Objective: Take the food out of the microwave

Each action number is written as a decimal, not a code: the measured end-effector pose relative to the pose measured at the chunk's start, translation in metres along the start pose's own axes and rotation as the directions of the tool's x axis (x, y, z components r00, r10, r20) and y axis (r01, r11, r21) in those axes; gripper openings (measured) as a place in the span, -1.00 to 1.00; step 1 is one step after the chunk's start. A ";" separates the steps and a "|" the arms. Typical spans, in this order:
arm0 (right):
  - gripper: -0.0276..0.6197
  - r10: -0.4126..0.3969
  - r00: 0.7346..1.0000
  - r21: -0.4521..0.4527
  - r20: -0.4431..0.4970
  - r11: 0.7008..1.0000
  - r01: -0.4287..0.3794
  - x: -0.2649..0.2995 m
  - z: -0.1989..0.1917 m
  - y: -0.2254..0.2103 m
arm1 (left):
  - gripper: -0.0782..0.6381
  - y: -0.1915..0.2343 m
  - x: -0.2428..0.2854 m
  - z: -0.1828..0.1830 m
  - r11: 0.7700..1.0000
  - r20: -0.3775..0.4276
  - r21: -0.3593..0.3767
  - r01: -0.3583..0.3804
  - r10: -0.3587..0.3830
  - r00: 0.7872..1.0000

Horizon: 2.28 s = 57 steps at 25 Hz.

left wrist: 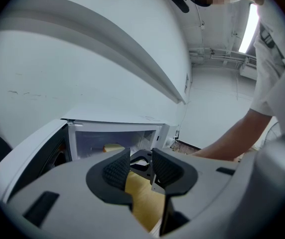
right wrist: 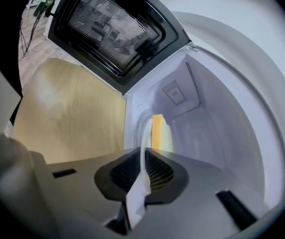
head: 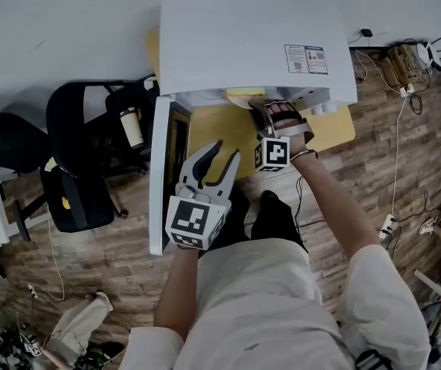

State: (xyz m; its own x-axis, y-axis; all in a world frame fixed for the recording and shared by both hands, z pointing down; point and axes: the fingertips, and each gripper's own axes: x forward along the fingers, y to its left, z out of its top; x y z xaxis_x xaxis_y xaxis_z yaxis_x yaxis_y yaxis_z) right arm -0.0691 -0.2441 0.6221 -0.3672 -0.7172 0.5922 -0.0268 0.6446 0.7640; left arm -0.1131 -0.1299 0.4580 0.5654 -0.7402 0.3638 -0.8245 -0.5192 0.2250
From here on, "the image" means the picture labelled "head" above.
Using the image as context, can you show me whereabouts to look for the white plate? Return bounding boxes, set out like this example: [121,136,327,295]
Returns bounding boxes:
[227,94,262,110]

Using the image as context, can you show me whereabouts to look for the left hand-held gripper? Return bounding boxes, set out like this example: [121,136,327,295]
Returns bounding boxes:
[165,140,242,251]

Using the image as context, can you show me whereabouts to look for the black bag yellow mark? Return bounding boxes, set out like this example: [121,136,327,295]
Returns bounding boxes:
[39,163,116,234]

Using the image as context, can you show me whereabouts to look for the long white cable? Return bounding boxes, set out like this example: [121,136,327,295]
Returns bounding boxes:
[391,92,412,223]

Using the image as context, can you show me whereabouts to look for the person's right forearm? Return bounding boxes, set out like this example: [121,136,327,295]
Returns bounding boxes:
[288,144,382,264]

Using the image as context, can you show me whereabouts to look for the black office chair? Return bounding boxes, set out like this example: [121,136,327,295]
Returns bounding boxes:
[0,76,158,219]

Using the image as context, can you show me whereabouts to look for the yellow toast food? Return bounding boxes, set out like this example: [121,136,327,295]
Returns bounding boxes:
[224,86,267,99]

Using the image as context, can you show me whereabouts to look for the paper coffee cup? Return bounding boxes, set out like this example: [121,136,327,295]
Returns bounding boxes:
[119,106,146,150]

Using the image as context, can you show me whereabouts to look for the thin wrist bracelet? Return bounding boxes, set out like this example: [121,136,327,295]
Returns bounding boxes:
[289,149,318,162]

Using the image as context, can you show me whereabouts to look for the person's white shirt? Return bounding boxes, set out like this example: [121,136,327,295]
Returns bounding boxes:
[118,240,433,370]

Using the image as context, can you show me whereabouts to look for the white microwave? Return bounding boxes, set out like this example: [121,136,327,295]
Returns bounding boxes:
[149,0,359,257]

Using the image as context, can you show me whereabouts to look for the white router with antennas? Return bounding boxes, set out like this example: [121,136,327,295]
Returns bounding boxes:
[416,36,441,69]

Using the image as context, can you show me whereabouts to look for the yellow wooden table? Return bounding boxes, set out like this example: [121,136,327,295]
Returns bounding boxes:
[145,28,357,179]

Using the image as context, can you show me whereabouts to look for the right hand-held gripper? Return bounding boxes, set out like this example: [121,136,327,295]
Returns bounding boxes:
[247,101,315,173]

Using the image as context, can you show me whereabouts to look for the person's black trousers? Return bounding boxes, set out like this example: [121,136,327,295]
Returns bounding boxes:
[226,189,309,254]

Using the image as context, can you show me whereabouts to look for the person's right hand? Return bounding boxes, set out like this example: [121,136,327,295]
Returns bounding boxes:
[265,103,304,128]

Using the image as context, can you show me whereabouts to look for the person's left forearm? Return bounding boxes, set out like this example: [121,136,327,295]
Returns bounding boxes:
[153,244,200,341]

